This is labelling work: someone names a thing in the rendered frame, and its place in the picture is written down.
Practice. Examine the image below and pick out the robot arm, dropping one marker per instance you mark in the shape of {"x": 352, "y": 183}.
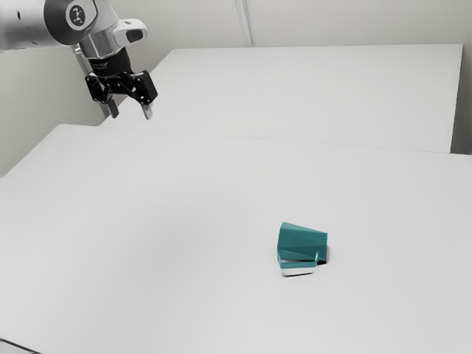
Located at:
{"x": 55, "y": 22}

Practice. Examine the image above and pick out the teal faceted mug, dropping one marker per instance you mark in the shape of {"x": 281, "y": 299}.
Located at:
{"x": 300, "y": 245}

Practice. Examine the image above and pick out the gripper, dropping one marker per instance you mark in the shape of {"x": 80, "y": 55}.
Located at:
{"x": 110, "y": 68}

